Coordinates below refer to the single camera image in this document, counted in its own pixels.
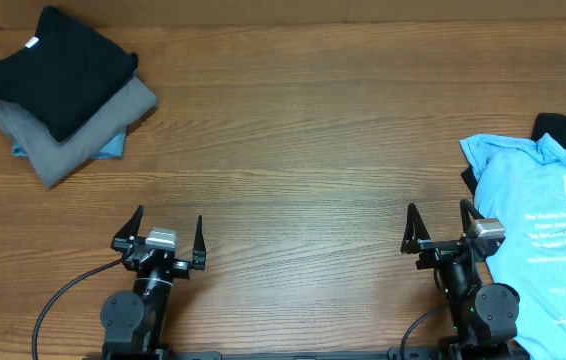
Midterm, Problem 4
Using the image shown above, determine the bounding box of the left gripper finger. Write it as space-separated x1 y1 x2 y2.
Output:
113 205 144 241
192 215 206 264

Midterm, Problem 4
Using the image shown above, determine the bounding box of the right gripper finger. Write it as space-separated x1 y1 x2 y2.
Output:
459 199 484 235
400 203 431 253

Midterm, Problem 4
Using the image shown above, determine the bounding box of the light blue printed t-shirt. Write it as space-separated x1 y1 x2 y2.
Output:
460 134 566 359

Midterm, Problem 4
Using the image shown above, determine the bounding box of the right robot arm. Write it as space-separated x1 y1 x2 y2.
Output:
398 199 529 359

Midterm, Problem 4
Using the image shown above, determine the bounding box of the folded blue shirt under stack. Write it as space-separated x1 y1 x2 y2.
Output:
12 131 127 160

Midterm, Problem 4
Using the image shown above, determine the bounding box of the folded grey shirt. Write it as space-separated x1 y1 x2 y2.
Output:
0 77 157 187

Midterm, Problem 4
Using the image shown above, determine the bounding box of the black garment at right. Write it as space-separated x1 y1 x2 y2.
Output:
460 113 566 197

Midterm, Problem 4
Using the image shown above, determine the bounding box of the folded black shirt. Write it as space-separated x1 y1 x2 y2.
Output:
0 6 138 142

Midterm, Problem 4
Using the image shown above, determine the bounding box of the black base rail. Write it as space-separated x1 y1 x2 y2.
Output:
82 345 532 360

